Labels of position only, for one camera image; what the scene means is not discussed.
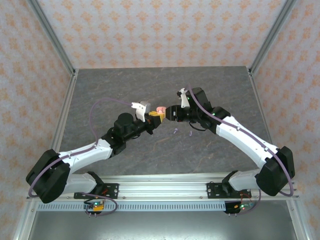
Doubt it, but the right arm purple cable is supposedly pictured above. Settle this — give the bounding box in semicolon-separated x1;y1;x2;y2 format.
186;84;296;216

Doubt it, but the slotted grey cable duct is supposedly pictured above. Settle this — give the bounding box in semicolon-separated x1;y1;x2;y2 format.
36;201;227;213

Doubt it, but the aluminium frame leg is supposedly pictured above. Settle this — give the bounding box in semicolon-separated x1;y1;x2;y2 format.
286;199;309;240
12;199;38;240

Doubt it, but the aluminium table side rail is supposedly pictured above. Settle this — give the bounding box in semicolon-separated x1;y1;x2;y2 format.
246;66;287;181
41;68;80;181

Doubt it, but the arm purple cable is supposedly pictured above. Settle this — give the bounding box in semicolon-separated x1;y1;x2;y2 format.
28;98;133;217
186;84;296;216

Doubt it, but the left circuit board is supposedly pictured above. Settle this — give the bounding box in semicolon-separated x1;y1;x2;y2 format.
83;199;106;213

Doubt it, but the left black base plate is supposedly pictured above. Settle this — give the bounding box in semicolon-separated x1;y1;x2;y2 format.
73;183;120;200

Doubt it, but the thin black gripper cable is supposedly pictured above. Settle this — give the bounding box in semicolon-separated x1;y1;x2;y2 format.
188;120;210;131

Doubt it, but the aluminium frame post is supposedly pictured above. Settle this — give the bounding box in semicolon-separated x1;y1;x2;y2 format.
26;0;77;76
248;0;298;73

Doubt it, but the aluminium mounting rail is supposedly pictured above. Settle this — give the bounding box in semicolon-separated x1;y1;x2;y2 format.
26;174;301;201

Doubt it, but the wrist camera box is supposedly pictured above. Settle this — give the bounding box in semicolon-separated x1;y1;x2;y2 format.
176;87;191;110
130;100;152;123

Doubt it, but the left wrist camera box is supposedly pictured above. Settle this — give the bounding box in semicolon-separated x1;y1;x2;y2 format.
130;100;152;123

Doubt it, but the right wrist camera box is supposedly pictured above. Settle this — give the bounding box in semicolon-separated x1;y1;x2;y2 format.
176;87;191;110

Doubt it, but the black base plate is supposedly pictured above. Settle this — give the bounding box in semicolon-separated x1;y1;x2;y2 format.
206;182;251;200
73;183;120;200

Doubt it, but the circuit board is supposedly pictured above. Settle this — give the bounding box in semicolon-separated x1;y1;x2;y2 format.
233;201;255;211
83;199;106;213

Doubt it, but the grey metal sheet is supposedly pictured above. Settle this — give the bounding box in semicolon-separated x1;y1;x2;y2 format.
27;211;298;240

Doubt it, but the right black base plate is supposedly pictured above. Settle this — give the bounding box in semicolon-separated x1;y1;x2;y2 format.
206;182;251;200

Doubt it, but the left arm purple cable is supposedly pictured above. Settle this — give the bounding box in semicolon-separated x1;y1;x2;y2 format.
28;98;133;217

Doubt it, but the right circuit board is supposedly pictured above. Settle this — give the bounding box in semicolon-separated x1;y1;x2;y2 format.
233;201;255;211

